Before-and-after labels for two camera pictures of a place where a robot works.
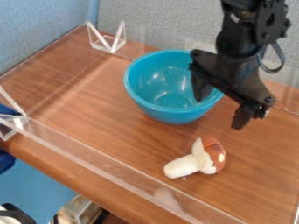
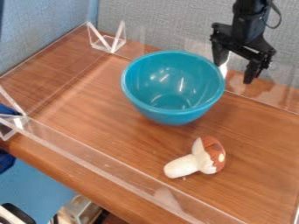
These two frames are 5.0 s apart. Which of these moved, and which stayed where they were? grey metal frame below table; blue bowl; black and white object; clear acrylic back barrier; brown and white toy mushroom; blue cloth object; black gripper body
Moved: black gripper body
Stayed: brown and white toy mushroom; black and white object; clear acrylic back barrier; grey metal frame below table; blue bowl; blue cloth object
